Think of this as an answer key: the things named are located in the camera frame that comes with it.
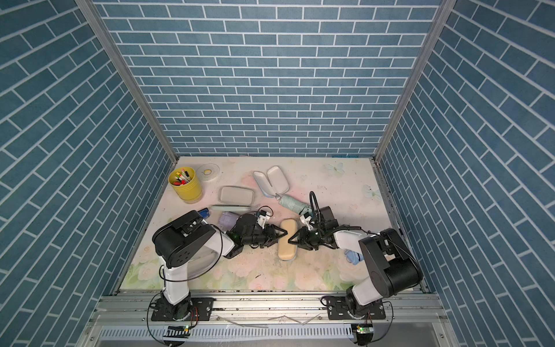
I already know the yellow cup with markers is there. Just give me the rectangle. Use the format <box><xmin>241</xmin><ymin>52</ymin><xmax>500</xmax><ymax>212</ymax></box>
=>
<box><xmin>168</xmin><ymin>167</ymin><xmax>203</xmax><ymax>204</ymax></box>

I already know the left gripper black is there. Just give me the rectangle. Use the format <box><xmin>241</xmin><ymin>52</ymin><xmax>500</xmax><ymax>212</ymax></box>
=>
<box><xmin>240</xmin><ymin>225</ymin><xmax>288</xmax><ymax>250</ymax></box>

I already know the beige umbrella case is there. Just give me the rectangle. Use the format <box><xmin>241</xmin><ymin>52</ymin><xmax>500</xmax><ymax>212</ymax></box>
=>
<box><xmin>277</xmin><ymin>219</ymin><xmax>298</xmax><ymax>261</ymax></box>

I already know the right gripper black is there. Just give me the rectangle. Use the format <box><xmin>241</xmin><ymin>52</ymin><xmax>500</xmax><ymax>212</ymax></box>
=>
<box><xmin>289</xmin><ymin>226</ymin><xmax>327</xmax><ymax>250</ymax></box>

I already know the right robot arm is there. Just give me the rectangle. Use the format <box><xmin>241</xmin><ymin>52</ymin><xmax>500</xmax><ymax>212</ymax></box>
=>
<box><xmin>288</xmin><ymin>207</ymin><xmax>423</xmax><ymax>310</ymax></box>

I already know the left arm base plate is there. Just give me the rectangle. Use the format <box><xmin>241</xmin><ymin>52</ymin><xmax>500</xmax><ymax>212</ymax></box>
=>
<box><xmin>149</xmin><ymin>296</ymin><xmax>215</xmax><ymax>322</ymax></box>

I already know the clear tape roll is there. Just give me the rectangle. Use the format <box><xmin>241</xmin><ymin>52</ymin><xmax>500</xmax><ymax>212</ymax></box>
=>
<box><xmin>196</xmin><ymin>163</ymin><xmax>221</xmax><ymax>182</ymax></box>

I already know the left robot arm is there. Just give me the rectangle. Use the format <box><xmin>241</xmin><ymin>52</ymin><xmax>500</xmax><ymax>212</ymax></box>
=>
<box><xmin>152</xmin><ymin>210</ymin><xmax>288</xmax><ymax>307</ymax></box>

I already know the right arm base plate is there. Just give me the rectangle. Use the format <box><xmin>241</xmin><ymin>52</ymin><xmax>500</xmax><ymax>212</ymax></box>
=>
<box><xmin>320</xmin><ymin>296</ymin><xmax>386</xmax><ymax>320</ymax></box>

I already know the mint green umbrella case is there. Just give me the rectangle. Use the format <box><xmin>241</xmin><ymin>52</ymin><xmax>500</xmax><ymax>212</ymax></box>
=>
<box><xmin>211</xmin><ymin>186</ymin><xmax>255</xmax><ymax>213</ymax></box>

